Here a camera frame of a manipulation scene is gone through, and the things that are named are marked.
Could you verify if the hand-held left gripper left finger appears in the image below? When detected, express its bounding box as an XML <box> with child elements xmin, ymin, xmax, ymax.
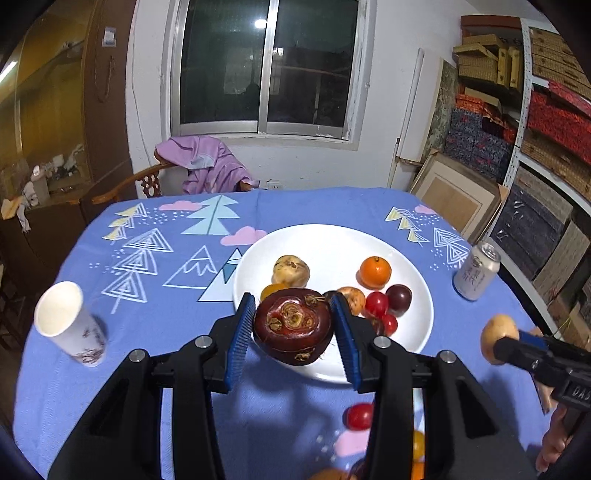
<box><xmin>47</xmin><ymin>292</ymin><xmax>257</xmax><ymax>480</ymax></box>

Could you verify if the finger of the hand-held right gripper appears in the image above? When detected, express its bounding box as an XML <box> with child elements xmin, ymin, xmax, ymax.
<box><xmin>495</xmin><ymin>337</ymin><xmax>561</xmax><ymax>384</ymax></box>
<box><xmin>516</xmin><ymin>329</ymin><xmax>555</xmax><ymax>352</ymax></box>

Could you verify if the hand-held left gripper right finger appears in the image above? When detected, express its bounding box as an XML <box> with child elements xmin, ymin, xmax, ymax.
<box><xmin>329</xmin><ymin>292</ymin><xmax>540</xmax><ymax>480</ymax></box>

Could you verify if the small yellow passionfruit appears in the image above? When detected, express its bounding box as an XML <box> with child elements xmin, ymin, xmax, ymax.
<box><xmin>479</xmin><ymin>314</ymin><xmax>521</xmax><ymax>366</ymax></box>

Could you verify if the dark water chestnut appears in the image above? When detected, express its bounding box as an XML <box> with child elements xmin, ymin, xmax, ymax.
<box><xmin>252</xmin><ymin>288</ymin><xmax>334</xmax><ymax>367</ymax></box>

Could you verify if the small dark red plum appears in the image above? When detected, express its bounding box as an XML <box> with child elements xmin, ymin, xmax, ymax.
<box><xmin>385</xmin><ymin>283</ymin><xmax>413</xmax><ymax>317</ymax></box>

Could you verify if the mandarin with green stem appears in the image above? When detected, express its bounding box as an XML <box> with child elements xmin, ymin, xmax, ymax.
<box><xmin>357</xmin><ymin>256</ymin><xmax>393</xmax><ymax>289</ymax></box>

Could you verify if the brownish potato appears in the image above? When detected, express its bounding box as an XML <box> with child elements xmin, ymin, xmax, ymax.
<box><xmin>271</xmin><ymin>254</ymin><xmax>310</xmax><ymax>288</ymax></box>

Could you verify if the white plate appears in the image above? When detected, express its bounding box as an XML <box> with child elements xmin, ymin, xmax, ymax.
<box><xmin>232</xmin><ymin>224</ymin><xmax>435</xmax><ymax>385</ymax></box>

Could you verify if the person's right hand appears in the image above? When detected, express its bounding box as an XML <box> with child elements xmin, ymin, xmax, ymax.
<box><xmin>534</xmin><ymin>385</ymin><xmax>578</xmax><ymax>472</ymax></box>

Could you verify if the blue printed tablecloth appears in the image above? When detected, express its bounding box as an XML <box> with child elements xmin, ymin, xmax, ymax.
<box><xmin>13</xmin><ymin>186</ymin><xmax>555</xmax><ymax>480</ymax></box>

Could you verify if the white beverage can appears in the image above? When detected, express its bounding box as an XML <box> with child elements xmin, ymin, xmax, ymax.
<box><xmin>452</xmin><ymin>240</ymin><xmax>502</xmax><ymax>302</ymax></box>

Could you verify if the stack of dark boxes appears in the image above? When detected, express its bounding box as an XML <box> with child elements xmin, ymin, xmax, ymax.
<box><xmin>489</xmin><ymin>166</ymin><xmax>591</xmax><ymax>352</ymax></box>

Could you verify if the stack of framed pictures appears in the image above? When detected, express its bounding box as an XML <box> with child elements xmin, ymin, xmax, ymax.
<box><xmin>409</xmin><ymin>151</ymin><xmax>511</xmax><ymax>245</ymax></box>

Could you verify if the white paper cup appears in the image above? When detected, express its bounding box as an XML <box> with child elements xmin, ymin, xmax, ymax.
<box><xmin>34</xmin><ymin>281</ymin><xmax>108</xmax><ymax>369</ymax></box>

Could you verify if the purple jacket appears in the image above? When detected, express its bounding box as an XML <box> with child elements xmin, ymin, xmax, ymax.
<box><xmin>156</xmin><ymin>136</ymin><xmax>256</xmax><ymax>195</ymax></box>

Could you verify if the wooden armchair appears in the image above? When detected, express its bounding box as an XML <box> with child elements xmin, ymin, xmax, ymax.
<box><xmin>91</xmin><ymin>159</ymin><xmax>262</xmax><ymax>206</ymax></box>

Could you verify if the stack of blue patterned boxes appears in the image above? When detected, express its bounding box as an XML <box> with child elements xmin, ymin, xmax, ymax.
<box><xmin>445</xmin><ymin>92</ymin><xmax>520</xmax><ymax>178</ymax></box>

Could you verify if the white metal shelf rack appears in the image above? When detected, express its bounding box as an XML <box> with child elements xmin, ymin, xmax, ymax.
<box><xmin>501</xmin><ymin>18</ymin><xmax>591</xmax><ymax>324</ymax></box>

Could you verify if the stack of red patterned boxes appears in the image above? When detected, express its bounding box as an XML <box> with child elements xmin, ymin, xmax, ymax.
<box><xmin>526</xmin><ymin>90</ymin><xmax>591</xmax><ymax>153</ymax></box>

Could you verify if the green marbled panel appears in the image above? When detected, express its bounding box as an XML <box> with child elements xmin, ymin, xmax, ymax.
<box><xmin>424</xmin><ymin>59</ymin><xmax>464</xmax><ymax>162</ymax></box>

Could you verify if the white leaning board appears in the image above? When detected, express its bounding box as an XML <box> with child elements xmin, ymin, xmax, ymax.
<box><xmin>397</xmin><ymin>48</ymin><xmax>439</xmax><ymax>164</ymax></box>

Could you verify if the sliding window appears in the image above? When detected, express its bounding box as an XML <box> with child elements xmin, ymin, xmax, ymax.
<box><xmin>166</xmin><ymin>0</ymin><xmax>372</xmax><ymax>141</ymax></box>

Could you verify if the stack of woven boxes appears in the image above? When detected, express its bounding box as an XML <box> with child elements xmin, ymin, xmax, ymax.
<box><xmin>451</xmin><ymin>15</ymin><xmax>525</xmax><ymax>93</ymax></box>

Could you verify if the wooden glass cabinet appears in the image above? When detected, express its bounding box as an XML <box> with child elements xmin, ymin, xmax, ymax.
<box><xmin>0</xmin><ymin>0</ymin><xmax>136</xmax><ymax>222</ymax></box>

